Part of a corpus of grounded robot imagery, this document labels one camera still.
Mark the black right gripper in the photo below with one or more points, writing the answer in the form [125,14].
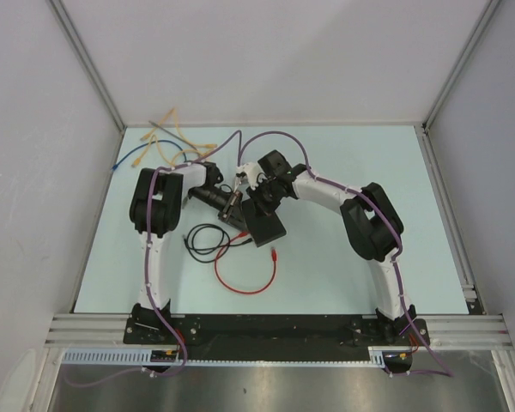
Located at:
[263,208]

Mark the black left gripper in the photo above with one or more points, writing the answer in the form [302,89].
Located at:
[232,212]

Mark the black network switch box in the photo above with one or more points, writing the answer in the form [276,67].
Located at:
[263,228]

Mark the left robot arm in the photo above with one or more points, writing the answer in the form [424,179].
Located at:
[155,211]

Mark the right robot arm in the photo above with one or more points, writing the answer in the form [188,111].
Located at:
[371,223]

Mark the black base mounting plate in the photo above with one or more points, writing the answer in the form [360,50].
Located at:
[279,338]

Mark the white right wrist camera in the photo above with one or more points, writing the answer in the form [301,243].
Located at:
[252,172]

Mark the slotted cable duct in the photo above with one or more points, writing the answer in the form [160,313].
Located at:
[140,357]

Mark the aluminium front frame rail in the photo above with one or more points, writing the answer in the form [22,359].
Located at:
[448,332]

